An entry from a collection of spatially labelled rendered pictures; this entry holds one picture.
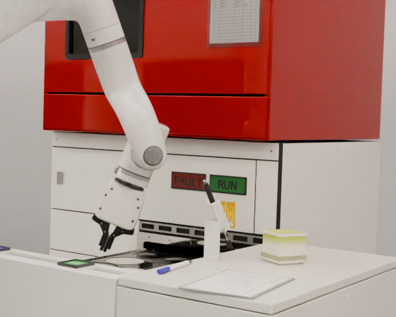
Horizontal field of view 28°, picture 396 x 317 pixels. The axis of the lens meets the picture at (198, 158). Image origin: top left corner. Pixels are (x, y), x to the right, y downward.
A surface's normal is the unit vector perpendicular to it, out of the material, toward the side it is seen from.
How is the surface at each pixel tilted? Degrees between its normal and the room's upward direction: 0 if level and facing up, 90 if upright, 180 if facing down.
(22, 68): 90
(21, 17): 124
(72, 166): 90
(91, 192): 90
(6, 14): 111
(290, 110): 90
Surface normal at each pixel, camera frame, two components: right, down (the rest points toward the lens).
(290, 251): 0.49, 0.06
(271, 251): -0.87, 0.00
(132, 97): 0.00, -0.58
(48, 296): -0.57, 0.03
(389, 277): 0.82, 0.06
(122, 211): 0.01, 0.03
